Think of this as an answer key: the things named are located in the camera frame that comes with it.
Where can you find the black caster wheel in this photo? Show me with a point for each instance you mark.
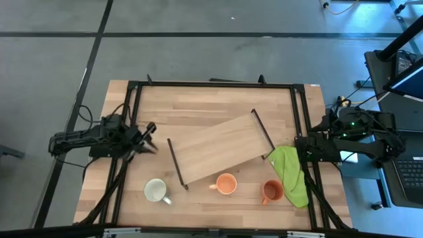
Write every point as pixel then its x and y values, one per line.
pixel 376 206

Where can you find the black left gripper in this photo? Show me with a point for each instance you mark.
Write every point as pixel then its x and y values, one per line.
pixel 133 139

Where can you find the dark orange mug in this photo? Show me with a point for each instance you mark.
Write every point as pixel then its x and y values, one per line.
pixel 272 191

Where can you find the dark grey desk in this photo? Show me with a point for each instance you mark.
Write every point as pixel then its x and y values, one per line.
pixel 376 76

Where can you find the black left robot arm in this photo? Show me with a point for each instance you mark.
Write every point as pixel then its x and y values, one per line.
pixel 79 137

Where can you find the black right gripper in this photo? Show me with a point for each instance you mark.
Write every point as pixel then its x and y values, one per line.
pixel 335 122

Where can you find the wooden shelf black metal legs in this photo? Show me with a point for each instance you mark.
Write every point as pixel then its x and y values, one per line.
pixel 221 145

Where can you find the green mug white interior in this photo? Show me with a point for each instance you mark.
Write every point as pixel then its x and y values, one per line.
pixel 154 190

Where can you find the computer monitor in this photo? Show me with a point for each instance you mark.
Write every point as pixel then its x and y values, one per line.
pixel 411 84

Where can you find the black pole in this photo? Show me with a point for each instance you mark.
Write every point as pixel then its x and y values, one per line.
pixel 401 39

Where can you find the grey floor object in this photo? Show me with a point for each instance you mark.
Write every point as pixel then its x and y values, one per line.
pixel 10 152

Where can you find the green cloth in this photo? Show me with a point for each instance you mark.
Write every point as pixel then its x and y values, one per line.
pixel 291 172

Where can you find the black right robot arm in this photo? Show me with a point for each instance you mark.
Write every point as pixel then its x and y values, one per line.
pixel 363 145

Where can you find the light orange mug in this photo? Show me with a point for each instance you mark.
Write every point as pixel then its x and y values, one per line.
pixel 226 183

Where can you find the black desk foot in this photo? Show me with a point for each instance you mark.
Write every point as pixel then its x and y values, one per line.
pixel 363 83

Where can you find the grey metal stand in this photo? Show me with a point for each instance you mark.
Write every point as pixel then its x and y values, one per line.
pixel 401 20

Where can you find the black laptop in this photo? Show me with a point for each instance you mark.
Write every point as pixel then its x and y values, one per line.
pixel 411 172

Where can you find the black aluminium table frame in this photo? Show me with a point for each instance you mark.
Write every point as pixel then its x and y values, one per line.
pixel 215 83

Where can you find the black crossbar with silver brackets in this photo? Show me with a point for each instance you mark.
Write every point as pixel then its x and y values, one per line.
pixel 49 229

